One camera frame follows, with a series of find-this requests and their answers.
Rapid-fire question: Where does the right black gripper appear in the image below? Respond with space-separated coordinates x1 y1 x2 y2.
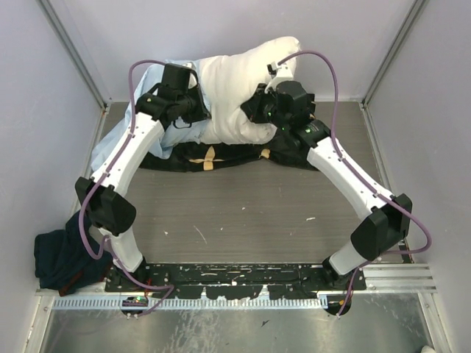
239 85 288 132

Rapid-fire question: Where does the light blue pillowcase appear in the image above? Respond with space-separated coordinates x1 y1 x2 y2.
91 60 209 179

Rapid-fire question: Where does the white pillow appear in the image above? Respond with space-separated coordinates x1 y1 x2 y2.
197 36 300 145

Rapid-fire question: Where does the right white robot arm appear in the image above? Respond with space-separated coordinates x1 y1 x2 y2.
241 81 412 290

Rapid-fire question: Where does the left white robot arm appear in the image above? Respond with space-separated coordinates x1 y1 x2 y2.
75 63 210 291

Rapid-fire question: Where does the black floral patterned cloth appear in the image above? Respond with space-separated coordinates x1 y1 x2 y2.
139 113 330 172

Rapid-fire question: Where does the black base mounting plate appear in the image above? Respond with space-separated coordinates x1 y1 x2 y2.
105 261 369 301

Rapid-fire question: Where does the dark navy cloth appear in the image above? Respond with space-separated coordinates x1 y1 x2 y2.
34 213 113 296

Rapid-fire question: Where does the left aluminium frame post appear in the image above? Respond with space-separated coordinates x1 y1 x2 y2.
36 1 112 110

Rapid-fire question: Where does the aluminium frame post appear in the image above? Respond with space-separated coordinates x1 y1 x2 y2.
36 1 112 110
361 0 429 109

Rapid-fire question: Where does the right aluminium frame post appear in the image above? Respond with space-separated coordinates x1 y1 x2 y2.
361 0 429 109

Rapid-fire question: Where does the white slotted cable duct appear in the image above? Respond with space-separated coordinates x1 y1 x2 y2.
52 295 328 310

